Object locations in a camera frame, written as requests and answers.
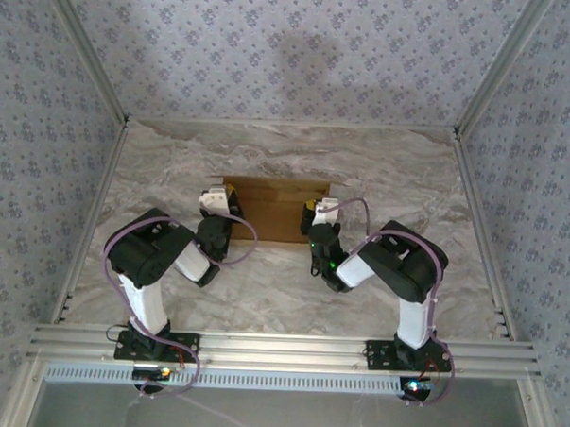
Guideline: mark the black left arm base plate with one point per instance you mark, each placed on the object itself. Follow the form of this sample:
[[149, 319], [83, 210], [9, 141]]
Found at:
[[191, 349]]

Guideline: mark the small controller board with LED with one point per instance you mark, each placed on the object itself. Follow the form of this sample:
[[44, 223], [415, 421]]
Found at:
[[152, 372], [417, 387]]

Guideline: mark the aluminium table side rail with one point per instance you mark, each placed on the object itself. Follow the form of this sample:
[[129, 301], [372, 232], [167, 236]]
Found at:
[[108, 168], [483, 231]]

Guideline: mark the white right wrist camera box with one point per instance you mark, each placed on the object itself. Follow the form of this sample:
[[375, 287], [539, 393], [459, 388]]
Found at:
[[325, 213]]

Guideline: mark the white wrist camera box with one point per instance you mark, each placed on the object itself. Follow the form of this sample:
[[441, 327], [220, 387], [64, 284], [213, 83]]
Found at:
[[325, 213], [213, 200]]

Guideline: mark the aluminium frame corner post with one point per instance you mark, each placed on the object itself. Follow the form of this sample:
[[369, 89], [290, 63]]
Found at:
[[504, 67], [84, 53]]

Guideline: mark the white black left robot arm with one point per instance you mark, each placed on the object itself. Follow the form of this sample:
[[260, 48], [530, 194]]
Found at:
[[145, 264]]

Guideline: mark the grey metal sheet panel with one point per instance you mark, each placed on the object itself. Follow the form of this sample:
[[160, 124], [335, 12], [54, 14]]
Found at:
[[281, 416]]

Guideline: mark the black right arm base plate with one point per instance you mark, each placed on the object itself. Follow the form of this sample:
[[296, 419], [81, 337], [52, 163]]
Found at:
[[378, 354]]

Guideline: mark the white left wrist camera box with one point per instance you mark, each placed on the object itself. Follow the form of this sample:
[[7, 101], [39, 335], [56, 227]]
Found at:
[[213, 200]]

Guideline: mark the brown cardboard box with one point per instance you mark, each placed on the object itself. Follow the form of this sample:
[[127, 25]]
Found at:
[[275, 213]]

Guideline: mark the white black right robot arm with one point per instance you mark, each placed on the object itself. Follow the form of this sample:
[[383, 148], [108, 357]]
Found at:
[[405, 266]]

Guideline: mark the aluminium frame cross rail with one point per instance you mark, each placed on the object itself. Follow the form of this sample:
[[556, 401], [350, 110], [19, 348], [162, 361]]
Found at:
[[284, 350]]

